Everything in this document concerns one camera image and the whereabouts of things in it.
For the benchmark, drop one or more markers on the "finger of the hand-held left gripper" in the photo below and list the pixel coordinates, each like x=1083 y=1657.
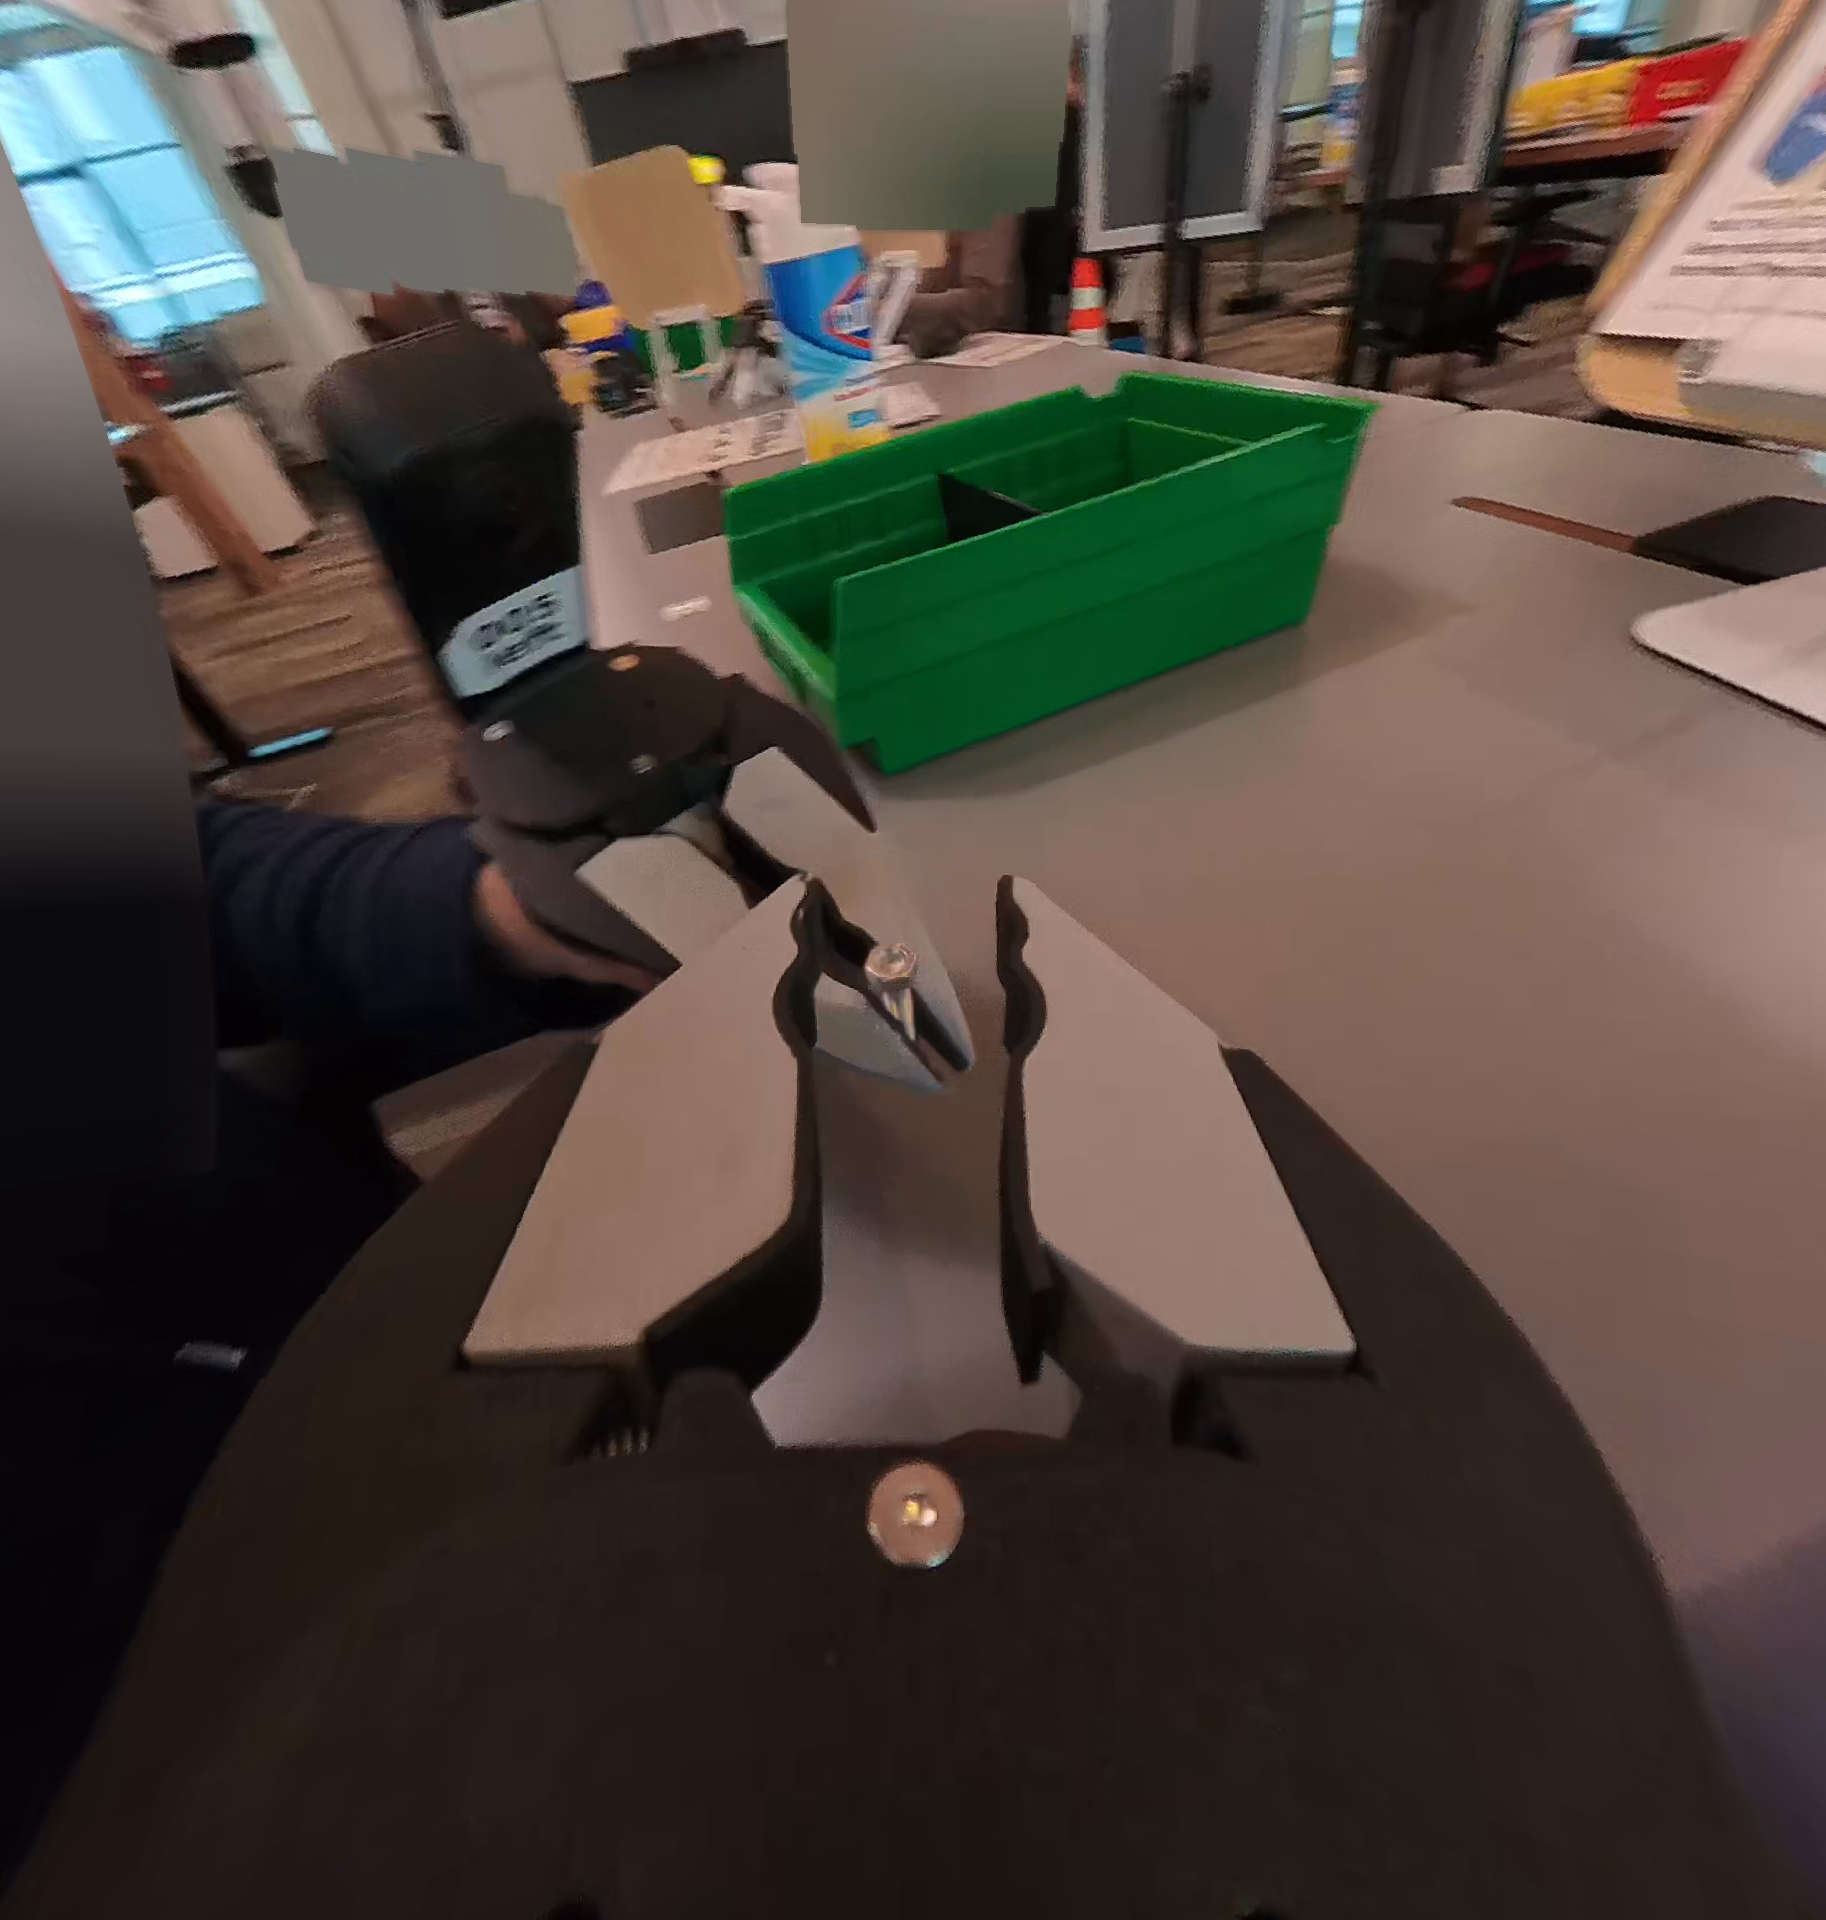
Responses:
x=841 y=841
x=659 y=893

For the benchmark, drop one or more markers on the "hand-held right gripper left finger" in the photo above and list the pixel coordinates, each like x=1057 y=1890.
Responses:
x=659 y=1171

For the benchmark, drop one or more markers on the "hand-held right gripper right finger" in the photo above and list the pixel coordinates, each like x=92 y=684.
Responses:
x=1153 y=1186

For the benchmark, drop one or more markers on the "steel bolt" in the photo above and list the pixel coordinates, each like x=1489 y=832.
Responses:
x=890 y=967

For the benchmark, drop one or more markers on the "green plastic bin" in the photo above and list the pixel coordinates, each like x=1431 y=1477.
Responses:
x=1078 y=600

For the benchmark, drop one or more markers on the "person's left forearm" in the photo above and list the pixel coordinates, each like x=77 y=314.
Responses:
x=343 y=915

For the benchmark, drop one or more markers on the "person's left hand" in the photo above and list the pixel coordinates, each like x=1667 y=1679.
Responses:
x=511 y=937

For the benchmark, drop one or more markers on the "white cabinet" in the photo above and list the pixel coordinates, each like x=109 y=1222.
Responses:
x=230 y=503

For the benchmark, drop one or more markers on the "printed paper sheet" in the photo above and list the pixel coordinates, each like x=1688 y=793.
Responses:
x=703 y=446

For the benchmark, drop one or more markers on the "wooden easel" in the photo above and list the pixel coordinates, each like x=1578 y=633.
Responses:
x=193 y=481

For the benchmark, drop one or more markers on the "disinfectant wipes canister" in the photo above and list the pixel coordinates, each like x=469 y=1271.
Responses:
x=824 y=331

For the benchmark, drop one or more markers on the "white spray bottle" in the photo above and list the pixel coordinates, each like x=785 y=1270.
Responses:
x=764 y=196

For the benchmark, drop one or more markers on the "small printed leaflet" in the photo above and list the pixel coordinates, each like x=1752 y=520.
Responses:
x=895 y=408

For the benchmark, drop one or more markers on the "orange traffic cone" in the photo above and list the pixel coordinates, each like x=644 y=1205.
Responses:
x=1089 y=307

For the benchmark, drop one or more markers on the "whiteboard on black stand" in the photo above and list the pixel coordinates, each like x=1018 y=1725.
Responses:
x=1184 y=120

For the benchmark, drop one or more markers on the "white stand base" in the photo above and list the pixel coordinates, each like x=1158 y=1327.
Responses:
x=1784 y=660

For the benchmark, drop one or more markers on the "black pad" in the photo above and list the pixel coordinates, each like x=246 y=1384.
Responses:
x=1754 y=537

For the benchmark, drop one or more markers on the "wooden board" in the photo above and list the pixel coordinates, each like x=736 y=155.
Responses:
x=1619 y=367

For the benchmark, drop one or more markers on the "row of yellow boxes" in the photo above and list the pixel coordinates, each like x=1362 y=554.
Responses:
x=1564 y=92

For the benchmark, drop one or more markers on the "white instruction display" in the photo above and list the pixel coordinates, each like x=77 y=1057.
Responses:
x=1784 y=225

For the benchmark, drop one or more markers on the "red box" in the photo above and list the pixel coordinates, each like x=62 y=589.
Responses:
x=1686 y=78

